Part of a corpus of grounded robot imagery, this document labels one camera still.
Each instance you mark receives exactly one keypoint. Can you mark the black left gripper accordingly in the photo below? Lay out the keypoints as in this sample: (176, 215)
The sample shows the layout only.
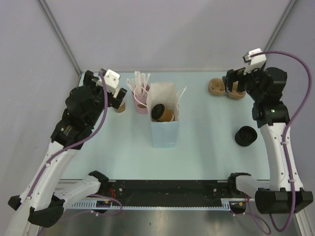
(90, 80)

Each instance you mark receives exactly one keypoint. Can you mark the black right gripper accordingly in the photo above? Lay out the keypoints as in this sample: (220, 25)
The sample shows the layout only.
(232, 75)

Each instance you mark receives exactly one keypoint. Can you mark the single brown paper cup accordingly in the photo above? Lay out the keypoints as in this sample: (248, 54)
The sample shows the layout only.
(166, 115)

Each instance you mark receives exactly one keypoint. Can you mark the white and blue paper bag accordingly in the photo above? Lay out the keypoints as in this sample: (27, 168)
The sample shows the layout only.
(164, 134)

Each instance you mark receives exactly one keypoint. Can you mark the black plastic cup lid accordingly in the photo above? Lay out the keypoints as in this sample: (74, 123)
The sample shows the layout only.
(157, 111)

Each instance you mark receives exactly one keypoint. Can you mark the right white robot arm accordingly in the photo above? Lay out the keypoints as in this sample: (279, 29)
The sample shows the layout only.
(284, 192)

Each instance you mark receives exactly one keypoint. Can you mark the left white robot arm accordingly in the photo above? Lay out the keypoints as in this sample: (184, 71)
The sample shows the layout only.
(41, 205)

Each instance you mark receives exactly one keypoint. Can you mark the stack of brown paper cups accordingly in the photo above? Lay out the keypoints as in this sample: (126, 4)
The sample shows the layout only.
(121, 108)

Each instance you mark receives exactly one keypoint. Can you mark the pink straw holder cup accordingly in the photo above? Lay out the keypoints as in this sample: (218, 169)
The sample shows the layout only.
(140, 103)

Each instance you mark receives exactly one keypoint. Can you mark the bundle of wrapped white straws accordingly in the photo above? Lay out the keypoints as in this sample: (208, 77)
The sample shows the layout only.
(138, 84)

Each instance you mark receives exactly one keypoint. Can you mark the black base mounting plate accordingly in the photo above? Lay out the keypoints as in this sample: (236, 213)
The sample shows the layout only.
(170, 193)

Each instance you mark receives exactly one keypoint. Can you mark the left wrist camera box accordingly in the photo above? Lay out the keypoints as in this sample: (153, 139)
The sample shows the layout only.
(111, 79)

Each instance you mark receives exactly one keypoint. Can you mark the aluminium frame rail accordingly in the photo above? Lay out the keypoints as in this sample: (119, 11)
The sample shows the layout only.
(91, 184)

